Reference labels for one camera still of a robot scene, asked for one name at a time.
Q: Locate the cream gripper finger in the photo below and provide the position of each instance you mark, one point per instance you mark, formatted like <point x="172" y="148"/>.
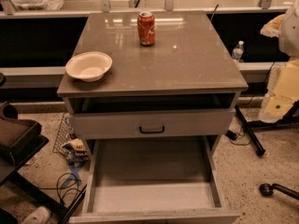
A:
<point x="282" y="91"/>
<point x="271" y="29"/>

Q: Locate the red coke can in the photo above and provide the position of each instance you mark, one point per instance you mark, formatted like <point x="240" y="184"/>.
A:
<point x="146" y="28"/>

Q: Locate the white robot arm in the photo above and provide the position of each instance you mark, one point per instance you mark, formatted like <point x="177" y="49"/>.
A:
<point x="288" y="38"/>

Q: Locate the closed grey drawer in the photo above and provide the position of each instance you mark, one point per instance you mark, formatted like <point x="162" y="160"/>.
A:
<point x="176" y="123"/>

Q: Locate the grey drawer cabinet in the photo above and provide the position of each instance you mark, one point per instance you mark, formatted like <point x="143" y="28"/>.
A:
<point x="188" y="67"/>

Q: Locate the open grey bottom drawer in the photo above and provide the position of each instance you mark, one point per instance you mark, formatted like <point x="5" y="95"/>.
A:
<point x="153" y="181"/>

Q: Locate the clear plastic water bottle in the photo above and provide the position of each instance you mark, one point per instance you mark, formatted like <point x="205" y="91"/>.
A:
<point x="238" y="51"/>

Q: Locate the black stand leg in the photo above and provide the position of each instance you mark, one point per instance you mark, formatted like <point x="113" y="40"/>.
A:
<point x="259" y="148"/>

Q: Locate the black chair caster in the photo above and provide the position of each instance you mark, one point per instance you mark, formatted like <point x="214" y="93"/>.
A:
<point x="267" y="190"/>

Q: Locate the white paper bowl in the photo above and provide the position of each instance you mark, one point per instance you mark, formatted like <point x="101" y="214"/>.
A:
<point x="88" y="66"/>

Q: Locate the snack chip bag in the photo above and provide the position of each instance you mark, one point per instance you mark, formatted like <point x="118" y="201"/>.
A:
<point x="75" y="151"/>

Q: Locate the dark office chair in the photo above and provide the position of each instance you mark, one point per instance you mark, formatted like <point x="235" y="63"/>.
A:
<point x="20" y="140"/>

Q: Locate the white shoe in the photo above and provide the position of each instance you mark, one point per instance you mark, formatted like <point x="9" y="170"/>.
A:
<point x="40" y="216"/>

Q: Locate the black drawer handle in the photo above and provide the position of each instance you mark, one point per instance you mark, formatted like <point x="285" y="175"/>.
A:
<point x="151" y="130"/>

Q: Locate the wire mesh basket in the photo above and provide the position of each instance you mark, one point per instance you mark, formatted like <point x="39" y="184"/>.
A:
<point x="64" y="135"/>

